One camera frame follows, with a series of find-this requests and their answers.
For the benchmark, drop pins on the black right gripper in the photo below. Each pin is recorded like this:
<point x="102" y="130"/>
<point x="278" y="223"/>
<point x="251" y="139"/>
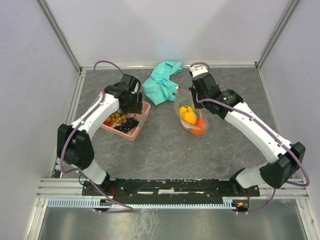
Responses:
<point x="197" y="105"/>

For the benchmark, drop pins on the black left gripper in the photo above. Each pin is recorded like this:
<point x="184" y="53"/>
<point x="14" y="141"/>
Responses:
<point x="137" y="108"/>

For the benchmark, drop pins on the yellow orange peach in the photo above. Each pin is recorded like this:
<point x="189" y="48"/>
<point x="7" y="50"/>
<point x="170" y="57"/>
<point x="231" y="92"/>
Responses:
<point x="190" y="118"/>

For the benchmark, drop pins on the clear zip top bag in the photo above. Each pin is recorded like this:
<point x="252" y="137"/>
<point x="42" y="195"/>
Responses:
<point x="184" y="97"/>

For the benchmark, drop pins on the black grape cluster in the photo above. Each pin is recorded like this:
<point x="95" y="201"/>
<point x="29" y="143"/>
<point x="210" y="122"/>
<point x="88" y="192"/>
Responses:
<point x="129" y="124"/>

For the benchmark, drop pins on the longan bunch with leaves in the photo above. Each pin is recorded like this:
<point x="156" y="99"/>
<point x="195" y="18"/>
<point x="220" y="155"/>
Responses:
<point x="117" y="117"/>

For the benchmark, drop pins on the orange tangerine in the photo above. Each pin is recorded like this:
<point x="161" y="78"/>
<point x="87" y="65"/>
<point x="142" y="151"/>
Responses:
<point x="199" y="129"/>

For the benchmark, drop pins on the red strawberry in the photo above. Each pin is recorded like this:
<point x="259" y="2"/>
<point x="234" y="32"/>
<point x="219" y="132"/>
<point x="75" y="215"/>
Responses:
<point x="108" y="123"/>

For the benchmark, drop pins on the yellow lemon fruit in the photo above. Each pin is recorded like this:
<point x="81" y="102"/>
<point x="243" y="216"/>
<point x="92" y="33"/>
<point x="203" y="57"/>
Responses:
<point x="185" y="109"/>

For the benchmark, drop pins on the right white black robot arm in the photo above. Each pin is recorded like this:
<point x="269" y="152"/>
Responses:
<point x="284" y="158"/>

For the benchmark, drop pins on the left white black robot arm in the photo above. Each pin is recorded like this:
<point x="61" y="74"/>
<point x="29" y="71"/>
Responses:
<point x="74" y="146"/>

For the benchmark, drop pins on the pink plastic basket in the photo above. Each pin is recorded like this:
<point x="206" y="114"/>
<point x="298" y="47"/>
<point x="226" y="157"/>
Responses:
<point x="133" y="133"/>

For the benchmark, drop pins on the teal cloth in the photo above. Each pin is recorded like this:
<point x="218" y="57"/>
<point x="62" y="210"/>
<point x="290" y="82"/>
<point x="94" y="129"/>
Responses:
<point x="158" y="87"/>

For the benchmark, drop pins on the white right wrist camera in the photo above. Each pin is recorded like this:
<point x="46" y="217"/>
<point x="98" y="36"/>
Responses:
<point x="198" y="70"/>

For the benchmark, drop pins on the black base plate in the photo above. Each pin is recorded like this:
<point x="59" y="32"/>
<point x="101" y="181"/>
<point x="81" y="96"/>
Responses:
<point x="176" y="191"/>

